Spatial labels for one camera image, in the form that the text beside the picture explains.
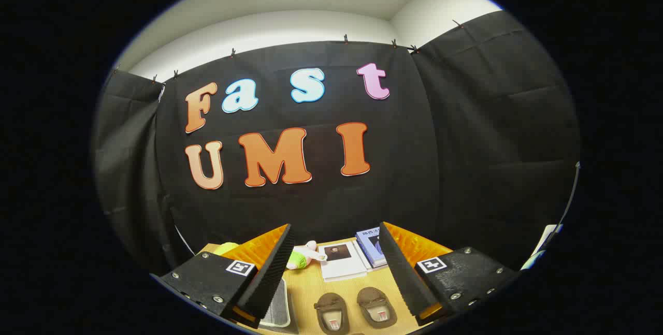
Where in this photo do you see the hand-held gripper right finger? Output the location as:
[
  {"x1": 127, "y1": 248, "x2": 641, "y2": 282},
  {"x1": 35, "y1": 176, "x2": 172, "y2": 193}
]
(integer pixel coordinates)
[{"x1": 378, "y1": 221, "x2": 521, "y2": 328}]

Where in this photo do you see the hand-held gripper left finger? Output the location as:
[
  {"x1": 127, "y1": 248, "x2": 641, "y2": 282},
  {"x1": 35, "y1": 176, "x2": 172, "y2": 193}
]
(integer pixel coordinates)
[{"x1": 150, "y1": 224, "x2": 297, "y2": 328}]

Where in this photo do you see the grey fabric storage box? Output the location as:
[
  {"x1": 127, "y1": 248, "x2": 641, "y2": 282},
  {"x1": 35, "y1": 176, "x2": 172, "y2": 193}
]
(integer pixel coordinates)
[{"x1": 257, "y1": 277, "x2": 300, "y2": 334}]

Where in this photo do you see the brown furry slipper shoe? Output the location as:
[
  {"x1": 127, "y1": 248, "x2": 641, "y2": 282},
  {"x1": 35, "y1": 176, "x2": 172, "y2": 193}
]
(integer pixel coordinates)
[
  {"x1": 356, "y1": 287, "x2": 398, "y2": 329},
  {"x1": 314, "y1": 292, "x2": 350, "y2": 335}
]

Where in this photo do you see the pink plush toy green outfit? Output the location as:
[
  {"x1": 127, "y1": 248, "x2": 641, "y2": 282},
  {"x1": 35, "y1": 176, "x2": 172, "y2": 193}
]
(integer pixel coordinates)
[{"x1": 286, "y1": 240, "x2": 328, "y2": 271}]

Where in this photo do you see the blue cover book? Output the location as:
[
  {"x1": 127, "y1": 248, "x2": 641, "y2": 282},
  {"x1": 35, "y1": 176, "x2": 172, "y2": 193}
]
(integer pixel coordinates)
[{"x1": 355, "y1": 227, "x2": 388, "y2": 268}]

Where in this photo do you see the white book with dark portrait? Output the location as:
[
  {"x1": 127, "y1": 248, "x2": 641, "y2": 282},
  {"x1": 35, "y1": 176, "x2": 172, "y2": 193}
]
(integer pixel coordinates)
[{"x1": 318, "y1": 242, "x2": 368, "y2": 282}]

